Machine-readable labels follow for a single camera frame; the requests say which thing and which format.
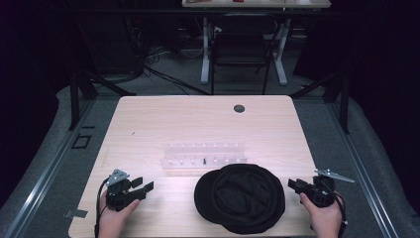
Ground black metal frame stand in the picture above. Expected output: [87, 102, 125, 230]
[68, 63, 137, 131]
[289, 67, 351, 135]

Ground black hat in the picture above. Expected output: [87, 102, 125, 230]
[193, 163, 286, 236]

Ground white-legged desk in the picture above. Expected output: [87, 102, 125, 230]
[181, 0, 332, 86]

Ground person's right hand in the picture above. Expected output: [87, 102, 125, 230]
[299, 192, 345, 238]

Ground aluminium floor rail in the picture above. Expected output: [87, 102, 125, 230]
[3, 98, 97, 238]
[330, 102, 400, 238]

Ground clear acrylic rack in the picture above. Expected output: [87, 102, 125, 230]
[159, 142, 249, 171]

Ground black chair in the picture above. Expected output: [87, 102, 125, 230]
[209, 13, 279, 96]

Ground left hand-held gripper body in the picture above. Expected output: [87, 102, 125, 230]
[105, 169, 147, 212]

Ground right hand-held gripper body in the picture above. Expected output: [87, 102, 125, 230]
[298, 168, 357, 209]

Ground person's left hand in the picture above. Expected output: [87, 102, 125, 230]
[97, 191, 142, 238]

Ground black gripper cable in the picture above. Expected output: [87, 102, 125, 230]
[333, 190, 349, 232]
[94, 178, 111, 238]

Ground black floor cables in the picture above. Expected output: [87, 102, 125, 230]
[132, 46, 212, 97]

